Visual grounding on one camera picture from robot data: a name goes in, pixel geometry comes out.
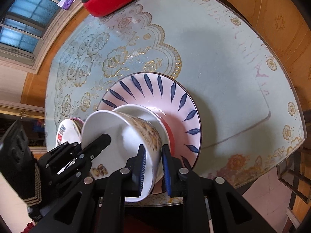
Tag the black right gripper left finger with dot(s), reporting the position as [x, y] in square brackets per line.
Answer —
[97, 205]

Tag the wooden chair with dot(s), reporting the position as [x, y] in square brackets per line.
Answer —
[294, 173]

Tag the window with white frame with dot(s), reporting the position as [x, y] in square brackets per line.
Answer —
[28, 30]

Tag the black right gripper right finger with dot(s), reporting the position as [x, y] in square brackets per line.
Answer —
[211, 205]

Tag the white bowl blue leaf strokes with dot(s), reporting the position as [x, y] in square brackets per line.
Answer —
[169, 100]

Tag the floral plastic tablecloth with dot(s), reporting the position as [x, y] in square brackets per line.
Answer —
[251, 120]

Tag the white plate pink purple rim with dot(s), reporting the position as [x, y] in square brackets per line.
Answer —
[78, 122]

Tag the red bowl white inside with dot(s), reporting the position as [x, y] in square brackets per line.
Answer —
[145, 128]

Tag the person's left hand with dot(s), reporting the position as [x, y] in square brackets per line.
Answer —
[28, 227]

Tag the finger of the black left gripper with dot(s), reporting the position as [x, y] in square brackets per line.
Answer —
[83, 157]
[60, 155]

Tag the purple cloth on windowsill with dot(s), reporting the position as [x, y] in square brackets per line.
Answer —
[65, 4]

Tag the white bowl brown floral motif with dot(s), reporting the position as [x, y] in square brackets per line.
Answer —
[114, 156]

